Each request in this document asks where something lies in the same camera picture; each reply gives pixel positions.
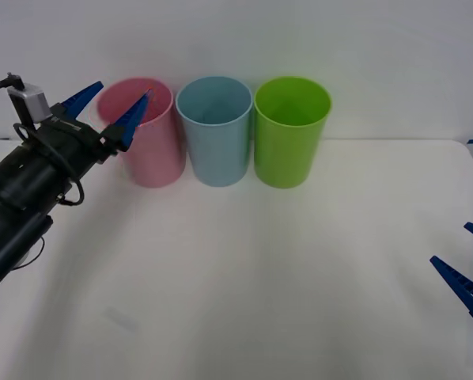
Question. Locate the pale blue plastic bin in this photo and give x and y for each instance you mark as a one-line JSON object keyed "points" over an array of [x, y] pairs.
{"points": [[216, 154]]}

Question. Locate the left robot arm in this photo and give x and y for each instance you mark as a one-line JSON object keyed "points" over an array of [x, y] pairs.
{"points": [[19, 186]]}

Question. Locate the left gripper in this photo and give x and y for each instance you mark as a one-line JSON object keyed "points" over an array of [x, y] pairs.
{"points": [[76, 144]]}

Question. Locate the pink plastic bin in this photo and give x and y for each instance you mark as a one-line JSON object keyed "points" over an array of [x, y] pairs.
{"points": [[153, 158]]}

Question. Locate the green plastic bin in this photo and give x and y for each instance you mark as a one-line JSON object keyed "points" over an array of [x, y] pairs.
{"points": [[286, 154]]}

